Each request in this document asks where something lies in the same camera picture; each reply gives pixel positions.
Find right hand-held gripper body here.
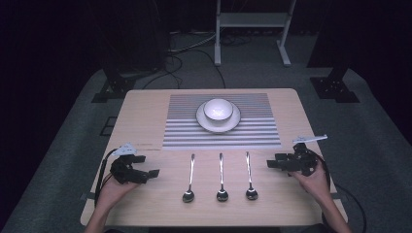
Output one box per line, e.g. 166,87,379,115
285,134,328,178

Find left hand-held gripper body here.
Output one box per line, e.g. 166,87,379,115
110,143,146,185

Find person's right hand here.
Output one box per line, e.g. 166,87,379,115
289,159,333,204

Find person's left hand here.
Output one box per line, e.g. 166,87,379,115
95,176,141,212

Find metal spoon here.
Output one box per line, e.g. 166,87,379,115
216,152,229,203
244,150,259,201
182,152,196,204

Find grey striped placemat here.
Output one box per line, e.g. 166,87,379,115
161,92,283,150

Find white round plate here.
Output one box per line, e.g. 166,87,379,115
195,101,242,134

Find white bowl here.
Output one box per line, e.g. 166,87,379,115
202,98,234,123

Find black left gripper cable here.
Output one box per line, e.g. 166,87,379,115
94,148,119,207

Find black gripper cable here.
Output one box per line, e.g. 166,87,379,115
94,148,119,207
310,151,367,233

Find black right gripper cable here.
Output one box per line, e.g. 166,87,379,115
310,151,367,233

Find black stand with base plate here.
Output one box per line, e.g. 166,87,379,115
306,0,361,104
90,0,169,104

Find black floor cables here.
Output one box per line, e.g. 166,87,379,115
141,30,227,90

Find white metal stand frame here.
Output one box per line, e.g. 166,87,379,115
214,0,297,68

